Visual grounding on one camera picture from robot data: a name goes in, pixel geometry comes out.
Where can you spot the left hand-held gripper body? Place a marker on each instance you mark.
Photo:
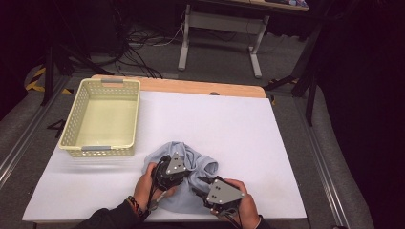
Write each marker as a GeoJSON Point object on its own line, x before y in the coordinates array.
{"type": "Point", "coordinates": [175, 165]}

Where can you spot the white table mat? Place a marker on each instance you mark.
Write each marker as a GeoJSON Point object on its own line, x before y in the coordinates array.
{"type": "Point", "coordinates": [207, 120]}

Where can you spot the pale yellow plastic basket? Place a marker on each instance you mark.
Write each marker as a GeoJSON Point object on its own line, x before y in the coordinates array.
{"type": "Point", "coordinates": [106, 120]}

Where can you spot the aluminium floor rail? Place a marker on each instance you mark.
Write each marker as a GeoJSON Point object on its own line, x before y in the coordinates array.
{"type": "Point", "coordinates": [321, 165]}
{"type": "Point", "coordinates": [28, 133]}

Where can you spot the light grey tank top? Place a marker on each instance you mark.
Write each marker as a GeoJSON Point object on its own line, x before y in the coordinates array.
{"type": "Point", "coordinates": [197, 159]}

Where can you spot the person's left hand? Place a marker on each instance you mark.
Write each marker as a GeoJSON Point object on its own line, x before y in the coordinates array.
{"type": "Point", "coordinates": [141, 189]}

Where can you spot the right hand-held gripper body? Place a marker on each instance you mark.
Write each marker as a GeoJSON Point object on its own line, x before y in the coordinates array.
{"type": "Point", "coordinates": [223, 192]}

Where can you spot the white metal table frame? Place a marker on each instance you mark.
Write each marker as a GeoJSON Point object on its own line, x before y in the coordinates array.
{"type": "Point", "coordinates": [223, 24]}

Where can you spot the person's right hand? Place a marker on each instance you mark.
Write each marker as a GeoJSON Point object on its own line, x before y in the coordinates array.
{"type": "Point", "coordinates": [250, 208]}

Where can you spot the dark round table grommet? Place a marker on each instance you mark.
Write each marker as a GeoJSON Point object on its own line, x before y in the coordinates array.
{"type": "Point", "coordinates": [214, 93]}

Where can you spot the black curtain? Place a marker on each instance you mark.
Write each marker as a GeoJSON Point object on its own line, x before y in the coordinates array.
{"type": "Point", "coordinates": [12, 47]}
{"type": "Point", "coordinates": [366, 95]}

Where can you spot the black metal stand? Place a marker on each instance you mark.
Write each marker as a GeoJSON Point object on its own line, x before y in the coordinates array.
{"type": "Point", "coordinates": [49, 76]}
{"type": "Point", "coordinates": [310, 95]}

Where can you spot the blue patterned object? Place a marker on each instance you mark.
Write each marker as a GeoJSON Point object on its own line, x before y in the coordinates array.
{"type": "Point", "coordinates": [294, 2]}

